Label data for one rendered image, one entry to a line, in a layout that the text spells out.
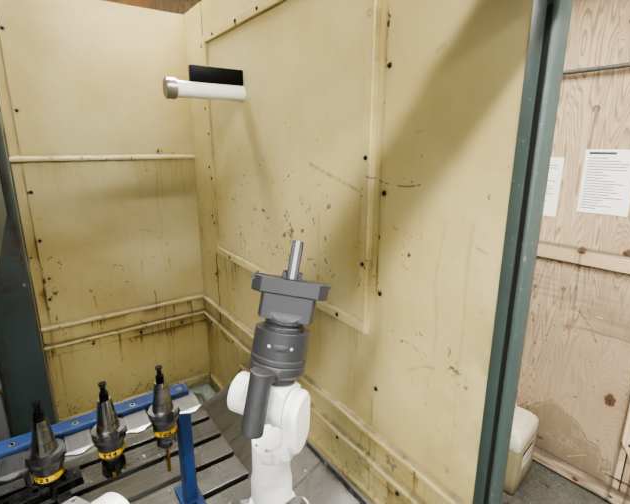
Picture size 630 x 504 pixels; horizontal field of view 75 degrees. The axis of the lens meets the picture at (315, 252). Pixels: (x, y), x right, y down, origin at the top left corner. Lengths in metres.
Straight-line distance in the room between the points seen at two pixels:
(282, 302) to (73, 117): 1.36
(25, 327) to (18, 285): 0.14
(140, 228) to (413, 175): 1.32
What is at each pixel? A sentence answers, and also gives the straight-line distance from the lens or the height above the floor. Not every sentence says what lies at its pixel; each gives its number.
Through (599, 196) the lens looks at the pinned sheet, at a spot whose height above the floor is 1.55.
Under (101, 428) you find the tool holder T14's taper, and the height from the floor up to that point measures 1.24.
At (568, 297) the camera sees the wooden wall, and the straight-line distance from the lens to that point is 2.50.
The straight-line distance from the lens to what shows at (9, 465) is 1.02.
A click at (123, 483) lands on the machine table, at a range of 1.38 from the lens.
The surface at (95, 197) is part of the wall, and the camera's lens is 1.84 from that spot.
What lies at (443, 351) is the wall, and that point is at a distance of 0.86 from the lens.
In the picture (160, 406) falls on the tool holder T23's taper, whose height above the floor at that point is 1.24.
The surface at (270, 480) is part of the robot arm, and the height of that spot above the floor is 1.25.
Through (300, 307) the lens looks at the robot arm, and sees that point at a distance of 0.63.
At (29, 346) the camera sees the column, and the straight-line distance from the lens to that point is 1.59.
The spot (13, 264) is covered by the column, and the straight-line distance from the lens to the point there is 1.50.
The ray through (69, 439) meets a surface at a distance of 1.03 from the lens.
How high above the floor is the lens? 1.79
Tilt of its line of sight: 15 degrees down
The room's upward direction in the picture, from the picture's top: straight up
